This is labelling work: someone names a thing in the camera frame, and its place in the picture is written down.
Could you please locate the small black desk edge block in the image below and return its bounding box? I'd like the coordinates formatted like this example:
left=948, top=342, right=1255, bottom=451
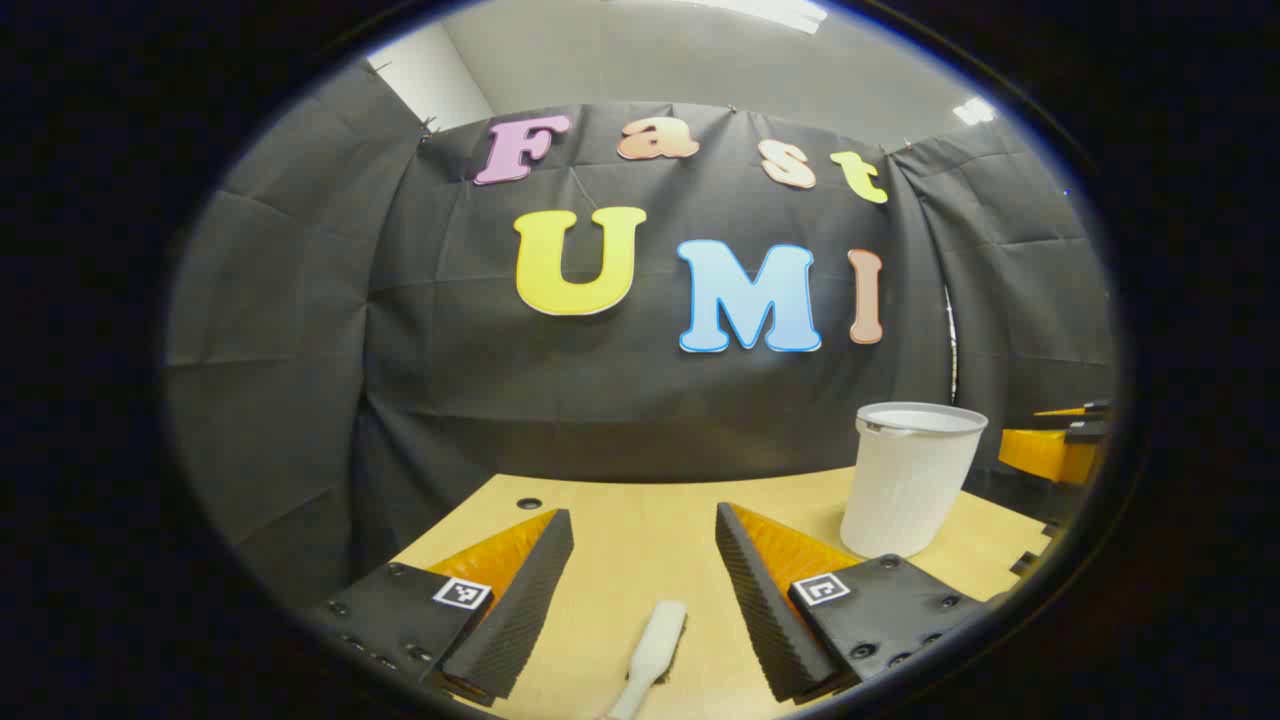
left=1008, top=520, right=1066, bottom=581

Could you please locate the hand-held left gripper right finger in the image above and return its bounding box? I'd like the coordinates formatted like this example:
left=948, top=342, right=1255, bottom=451
left=714, top=502, right=1006, bottom=706

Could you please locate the wooden desktop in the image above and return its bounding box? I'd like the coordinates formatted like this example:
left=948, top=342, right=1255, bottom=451
left=390, top=465, right=1056, bottom=720

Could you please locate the small white broom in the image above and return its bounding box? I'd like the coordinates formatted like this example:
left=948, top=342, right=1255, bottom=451
left=605, top=600, right=689, bottom=720

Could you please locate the black backdrop cloth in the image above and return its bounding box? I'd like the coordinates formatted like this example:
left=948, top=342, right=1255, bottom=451
left=165, top=60, right=1116, bottom=611

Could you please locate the white garbage bin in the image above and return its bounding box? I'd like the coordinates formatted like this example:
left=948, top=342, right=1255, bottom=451
left=840, top=402, right=989, bottom=559

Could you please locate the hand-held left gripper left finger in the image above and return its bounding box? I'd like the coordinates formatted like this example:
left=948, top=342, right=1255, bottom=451
left=300, top=508, right=576, bottom=709

